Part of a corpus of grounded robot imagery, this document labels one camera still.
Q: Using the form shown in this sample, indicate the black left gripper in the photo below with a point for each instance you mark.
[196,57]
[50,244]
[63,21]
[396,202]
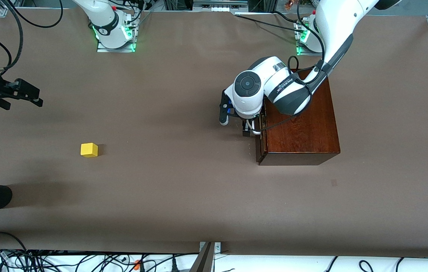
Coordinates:
[245,132]

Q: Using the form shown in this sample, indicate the yellow wooden block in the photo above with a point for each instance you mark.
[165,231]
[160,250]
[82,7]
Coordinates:
[89,150]

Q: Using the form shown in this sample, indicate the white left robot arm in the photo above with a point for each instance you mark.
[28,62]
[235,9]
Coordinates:
[335,22]

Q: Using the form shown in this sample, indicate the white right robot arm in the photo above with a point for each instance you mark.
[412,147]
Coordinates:
[100,15]

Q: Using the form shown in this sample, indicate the dark brown wooden cabinet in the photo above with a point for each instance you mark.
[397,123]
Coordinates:
[312,132]

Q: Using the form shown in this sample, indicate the white power strip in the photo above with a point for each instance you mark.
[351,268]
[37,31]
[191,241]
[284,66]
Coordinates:
[219,8]

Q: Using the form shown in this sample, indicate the small colourful figurines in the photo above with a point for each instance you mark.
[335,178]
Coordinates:
[289,3]

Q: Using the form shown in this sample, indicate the black power plug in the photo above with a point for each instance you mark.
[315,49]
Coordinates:
[174,266]

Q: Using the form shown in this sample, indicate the orange plug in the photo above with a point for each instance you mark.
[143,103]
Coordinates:
[137,264]

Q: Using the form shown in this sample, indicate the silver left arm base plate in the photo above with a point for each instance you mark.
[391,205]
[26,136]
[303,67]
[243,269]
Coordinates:
[300,51]

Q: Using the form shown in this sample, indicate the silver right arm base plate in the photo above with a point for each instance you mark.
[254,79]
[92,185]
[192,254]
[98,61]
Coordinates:
[104,50]

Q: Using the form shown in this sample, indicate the metal table edge bracket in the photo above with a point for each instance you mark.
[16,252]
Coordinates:
[204,260]

